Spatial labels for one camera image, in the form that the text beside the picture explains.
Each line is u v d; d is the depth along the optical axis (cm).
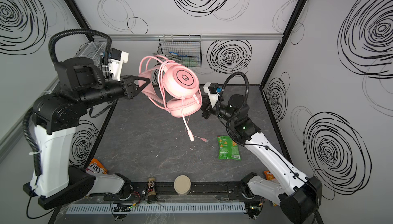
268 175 77
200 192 75
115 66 43
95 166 79
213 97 54
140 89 49
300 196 38
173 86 37
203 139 91
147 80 50
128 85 43
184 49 96
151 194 71
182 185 70
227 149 85
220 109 55
